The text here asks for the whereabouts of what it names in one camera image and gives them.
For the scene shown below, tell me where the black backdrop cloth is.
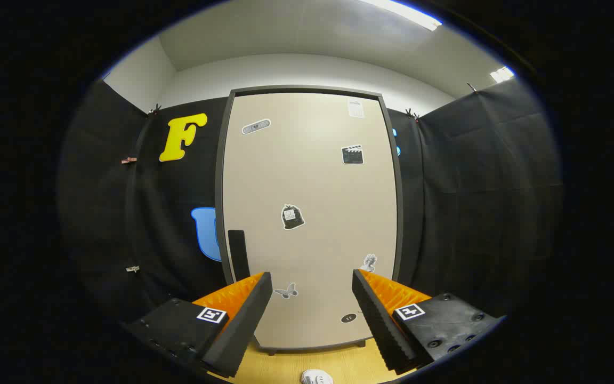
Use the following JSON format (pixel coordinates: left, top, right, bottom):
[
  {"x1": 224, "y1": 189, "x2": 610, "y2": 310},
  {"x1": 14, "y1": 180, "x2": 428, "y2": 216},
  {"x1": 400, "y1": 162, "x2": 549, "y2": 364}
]
[{"x1": 56, "y1": 77, "x2": 563, "y2": 342}]

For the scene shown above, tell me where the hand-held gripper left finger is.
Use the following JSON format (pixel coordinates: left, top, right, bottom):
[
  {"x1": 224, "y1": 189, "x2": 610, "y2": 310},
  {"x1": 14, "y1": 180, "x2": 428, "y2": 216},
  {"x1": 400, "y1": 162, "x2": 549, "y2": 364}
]
[{"x1": 123, "y1": 271, "x2": 274, "y2": 379}]

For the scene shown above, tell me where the white shoe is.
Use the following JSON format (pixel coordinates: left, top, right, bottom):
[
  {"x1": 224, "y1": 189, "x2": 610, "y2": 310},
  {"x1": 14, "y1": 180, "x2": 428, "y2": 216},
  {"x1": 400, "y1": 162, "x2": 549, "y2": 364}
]
[{"x1": 301, "y1": 369, "x2": 334, "y2": 384}]

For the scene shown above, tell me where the black door handle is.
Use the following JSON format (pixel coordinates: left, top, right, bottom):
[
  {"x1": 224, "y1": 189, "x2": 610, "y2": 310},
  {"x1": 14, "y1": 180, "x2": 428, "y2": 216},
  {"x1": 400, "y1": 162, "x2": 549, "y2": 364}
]
[{"x1": 228, "y1": 229, "x2": 251, "y2": 282}]

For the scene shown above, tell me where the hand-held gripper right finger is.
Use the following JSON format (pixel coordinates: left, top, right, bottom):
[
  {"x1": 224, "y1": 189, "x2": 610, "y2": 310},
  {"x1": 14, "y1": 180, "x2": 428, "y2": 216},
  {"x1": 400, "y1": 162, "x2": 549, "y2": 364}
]
[{"x1": 352, "y1": 268, "x2": 505, "y2": 375}]

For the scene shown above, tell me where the long ceiling light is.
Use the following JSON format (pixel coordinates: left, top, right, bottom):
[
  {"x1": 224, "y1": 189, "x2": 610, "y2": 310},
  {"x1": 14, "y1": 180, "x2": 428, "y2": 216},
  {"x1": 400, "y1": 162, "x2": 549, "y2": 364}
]
[{"x1": 360, "y1": 0, "x2": 442, "y2": 31}]

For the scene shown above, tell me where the beige shoe cabinet door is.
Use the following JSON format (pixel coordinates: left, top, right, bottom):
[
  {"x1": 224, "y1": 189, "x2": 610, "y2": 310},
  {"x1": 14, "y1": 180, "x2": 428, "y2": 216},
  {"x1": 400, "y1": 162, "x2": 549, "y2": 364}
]
[{"x1": 222, "y1": 92, "x2": 398, "y2": 350}]

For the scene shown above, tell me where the grey shoe cabinet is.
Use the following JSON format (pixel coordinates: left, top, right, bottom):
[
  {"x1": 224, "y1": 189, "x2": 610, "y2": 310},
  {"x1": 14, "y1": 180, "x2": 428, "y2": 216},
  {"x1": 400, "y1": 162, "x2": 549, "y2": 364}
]
[{"x1": 215, "y1": 85, "x2": 405, "y2": 356}]

